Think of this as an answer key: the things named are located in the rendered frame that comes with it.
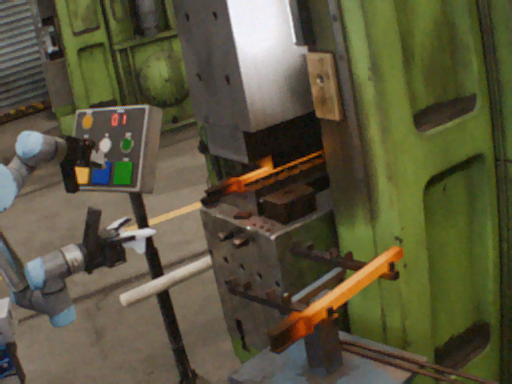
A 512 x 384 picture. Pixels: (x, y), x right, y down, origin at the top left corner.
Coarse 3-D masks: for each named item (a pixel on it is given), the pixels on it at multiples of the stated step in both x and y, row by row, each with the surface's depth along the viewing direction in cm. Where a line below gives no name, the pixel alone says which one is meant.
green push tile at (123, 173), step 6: (120, 162) 234; (126, 162) 232; (132, 162) 231; (120, 168) 233; (126, 168) 232; (132, 168) 231; (114, 174) 234; (120, 174) 233; (126, 174) 232; (132, 174) 231; (114, 180) 234; (120, 180) 233; (126, 180) 231
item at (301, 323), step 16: (384, 256) 159; (400, 256) 161; (368, 272) 153; (336, 288) 149; (352, 288) 149; (320, 304) 144; (336, 304) 146; (288, 320) 139; (304, 320) 139; (272, 336) 135; (288, 336) 138
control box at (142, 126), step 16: (80, 112) 248; (96, 112) 244; (112, 112) 240; (128, 112) 236; (144, 112) 232; (160, 112) 237; (80, 128) 247; (96, 128) 243; (112, 128) 239; (128, 128) 235; (144, 128) 231; (160, 128) 238; (96, 144) 242; (112, 144) 238; (144, 144) 231; (112, 160) 237; (128, 160) 233; (144, 160) 231; (112, 176) 236; (144, 176) 232; (128, 192) 239; (144, 192) 234
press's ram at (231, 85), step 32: (192, 0) 191; (224, 0) 179; (256, 0) 183; (192, 32) 197; (224, 32) 184; (256, 32) 185; (288, 32) 190; (192, 64) 204; (224, 64) 190; (256, 64) 187; (288, 64) 192; (192, 96) 210; (224, 96) 195; (256, 96) 189; (288, 96) 194; (256, 128) 191
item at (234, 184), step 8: (264, 168) 211; (248, 176) 207; (256, 176) 207; (224, 184) 203; (232, 184) 203; (240, 184) 204; (208, 192) 200; (216, 192) 202; (224, 192) 203; (232, 192) 204; (240, 192) 204; (208, 200) 201
